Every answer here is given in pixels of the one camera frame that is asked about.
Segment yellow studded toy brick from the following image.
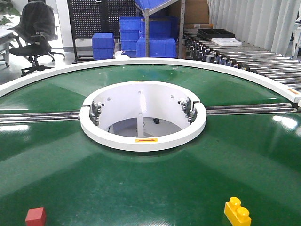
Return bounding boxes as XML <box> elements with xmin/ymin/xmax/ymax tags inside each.
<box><xmin>224</xmin><ymin>197</ymin><xmax>252</xmax><ymax>226</ymax></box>

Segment red cube block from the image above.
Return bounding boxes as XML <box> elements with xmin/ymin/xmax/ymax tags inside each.
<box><xmin>25</xmin><ymin>207</ymin><xmax>47</xmax><ymax>226</ymax></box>

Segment large blue crates under rack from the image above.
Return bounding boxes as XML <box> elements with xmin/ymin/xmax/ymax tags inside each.
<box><xmin>149</xmin><ymin>16</ymin><xmax>178</xmax><ymax>58</ymax></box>

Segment small blue crate stack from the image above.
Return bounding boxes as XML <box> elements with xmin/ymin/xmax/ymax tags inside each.
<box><xmin>92</xmin><ymin>33</ymin><xmax>115</xmax><ymax>60</ymax></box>

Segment tall blue crate stack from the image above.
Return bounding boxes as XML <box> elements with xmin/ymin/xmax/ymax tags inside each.
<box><xmin>119</xmin><ymin>16</ymin><xmax>142</xmax><ymax>51</ymax></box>

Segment black compartment tray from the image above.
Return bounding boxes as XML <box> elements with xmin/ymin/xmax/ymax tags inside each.
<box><xmin>198</xmin><ymin>28</ymin><xmax>235</xmax><ymax>39</ymax></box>

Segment white foam tray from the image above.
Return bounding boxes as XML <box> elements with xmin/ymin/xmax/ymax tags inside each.
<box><xmin>211</xmin><ymin>38</ymin><xmax>242</xmax><ymax>46</ymax></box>

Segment cardboard box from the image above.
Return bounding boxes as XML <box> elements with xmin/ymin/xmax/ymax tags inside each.
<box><xmin>184</xmin><ymin>0</ymin><xmax>213</xmax><ymax>29</ymax></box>

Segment black perforated pegboard stand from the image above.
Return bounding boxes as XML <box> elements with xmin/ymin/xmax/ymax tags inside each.
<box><xmin>67</xmin><ymin>0</ymin><xmax>141</xmax><ymax>63</ymax></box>

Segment black office chair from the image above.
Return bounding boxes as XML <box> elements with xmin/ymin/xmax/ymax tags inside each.
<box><xmin>8</xmin><ymin>0</ymin><xmax>65</xmax><ymax>76</ymax></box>

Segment right steel roller bars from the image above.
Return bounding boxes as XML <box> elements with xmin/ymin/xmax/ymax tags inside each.
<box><xmin>206</xmin><ymin>103</ymin><xmax>299</xmax><ymax>115</ymax></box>

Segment steel roller bars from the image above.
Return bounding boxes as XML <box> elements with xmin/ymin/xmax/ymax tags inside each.
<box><xmin>0</xmin><ymin>111</ymin><xmax>79</xmax><ymax>124</ymax></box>
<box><xmin>206</xmin><ymin>103</ymin><xmax>299</xmax><ymax>115</ymax></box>

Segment left steel roller bars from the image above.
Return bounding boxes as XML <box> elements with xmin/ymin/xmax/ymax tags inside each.
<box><xmin>0</xmin><ymin>111</ymin><xmax>79</xmax><ymax>124</ymax></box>

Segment steel roller conveyor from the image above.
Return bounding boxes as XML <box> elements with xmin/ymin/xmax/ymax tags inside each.
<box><xmin>183</xmin><ymin>29</ymin><xmax>301</xmax><ymax>92</ymax></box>

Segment white outer conveyor rim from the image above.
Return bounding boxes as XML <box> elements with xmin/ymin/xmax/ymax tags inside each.
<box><xmin>0</xmin><ymin>57</ymin><xmax>301</xmax><ymax>106</ymax></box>

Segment dark jacket on chair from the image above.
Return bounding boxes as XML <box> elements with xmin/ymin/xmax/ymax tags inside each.
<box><xmin>13</xmin><ymin>0</ymin><xmax>56</xmax><ymax>44</ymax></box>

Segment white folding desk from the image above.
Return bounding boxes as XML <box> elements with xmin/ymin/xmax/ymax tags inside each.
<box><xmin>0</xmin><ymin>15</ymin><xmax>20</xmax><ymax>68</ymax></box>

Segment white inner conveyor ring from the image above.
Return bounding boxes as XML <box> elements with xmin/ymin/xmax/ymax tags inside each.
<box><xmin>79</xmin><ymin>80</ymin><xmax>207</xmax><ymax>152</ymax></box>

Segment metal rack frame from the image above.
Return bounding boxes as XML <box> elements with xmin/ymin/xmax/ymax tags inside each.
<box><xmin>135</xmin><ymin>0</ymin><xmax>185</xmax><ymax>59</ymax></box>

